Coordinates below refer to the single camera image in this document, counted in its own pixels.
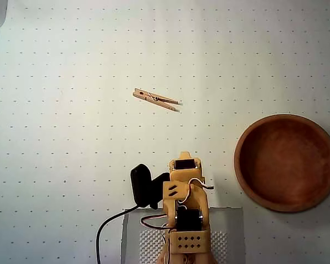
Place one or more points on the white textured mat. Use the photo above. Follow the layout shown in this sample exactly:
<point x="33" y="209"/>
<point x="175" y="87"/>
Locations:
<point x="148" y="242"/>

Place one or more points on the brown wooden bowl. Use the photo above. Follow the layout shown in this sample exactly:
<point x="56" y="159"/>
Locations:
<point x="286" y="165"/>

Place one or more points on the white dotted paper mat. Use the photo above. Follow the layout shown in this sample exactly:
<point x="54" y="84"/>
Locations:
<point x="71" y="137"/>

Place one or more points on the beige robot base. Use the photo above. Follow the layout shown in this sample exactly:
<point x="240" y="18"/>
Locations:
<point x="206" y="258"/>

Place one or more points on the beige printed robot arm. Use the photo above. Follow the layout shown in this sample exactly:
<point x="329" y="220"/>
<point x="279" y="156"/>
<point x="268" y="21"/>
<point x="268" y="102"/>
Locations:
<point x="198" y="200"/>

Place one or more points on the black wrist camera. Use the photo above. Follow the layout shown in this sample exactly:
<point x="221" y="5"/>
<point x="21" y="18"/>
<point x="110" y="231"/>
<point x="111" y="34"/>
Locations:
<point x="140" y="187"/>

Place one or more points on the wooden clothespin with metal spring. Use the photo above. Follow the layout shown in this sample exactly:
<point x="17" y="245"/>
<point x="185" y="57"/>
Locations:
<point x="159" y="99"/>

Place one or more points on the grey translucent base plate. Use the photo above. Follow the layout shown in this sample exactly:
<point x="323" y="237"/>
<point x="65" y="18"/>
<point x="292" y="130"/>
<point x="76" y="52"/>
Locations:
<point x="231" y="220"/>

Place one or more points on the beige printed gripper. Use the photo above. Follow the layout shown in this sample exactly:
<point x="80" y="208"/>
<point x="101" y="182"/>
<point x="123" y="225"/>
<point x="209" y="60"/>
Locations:
<point x="185" y="174"/>

